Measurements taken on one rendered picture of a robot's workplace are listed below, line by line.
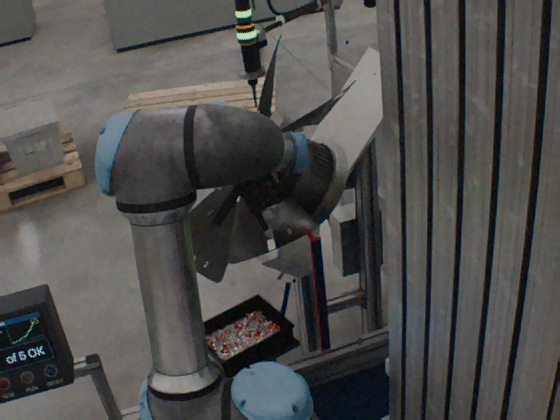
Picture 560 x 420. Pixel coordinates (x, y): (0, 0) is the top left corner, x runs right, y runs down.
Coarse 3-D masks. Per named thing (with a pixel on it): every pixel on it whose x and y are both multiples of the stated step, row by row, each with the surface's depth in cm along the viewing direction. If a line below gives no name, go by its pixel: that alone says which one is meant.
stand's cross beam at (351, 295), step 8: (360, 288) 222; (336, 296) 220; (344, 296) 220; (352, 296) 219; (360, 296) 219; (328, 304) 217; (336, 304) 217; (344, 304) 220; (352, 304) 220; (328, 312) 218
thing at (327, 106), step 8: (328, 104) 155; (312, 112) 158; (320, 112) 154; (328, 112) 150; (296, 120) 162; (304, 120) 156; (312, 120) 152; (320, 120) 149; (288, 128) 160; (296, 128) 174
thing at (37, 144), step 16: (48, 96) 458; (0, 112) 443; (16, 112) 439; (32, 112) 434; (48, 112) 430; (0, 128) 417; (16, 128) 413; (32, 128) 410; (48, 128) 414; (16, 144) 411; (32, 144) 416; (48, 144) 421; (16, 160) 417; (32, 160) 422; (48, 160) 427
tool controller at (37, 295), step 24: (48, 288) 131; (0, 312) 121; (24, 312) 122; (48, 312) 123; (0, 336) 121; (24, 336) 123; (48, 336) 124; (0, 360) 122; (24, 360) 124; (48, 360) 125; (72, 360) 135; (24, 384) 125; (48, 384) 126
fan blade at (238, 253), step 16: (288, 192) 167; (240, 208) 165; (288, 208) 161; (240, 224) 162; (256, 224) 160; (288, 224) 157; (304, 224) 155; (240, 240) 159; (256, 240) 157; (288, 240) 153; (240, 256) 156; (256, 256) 154
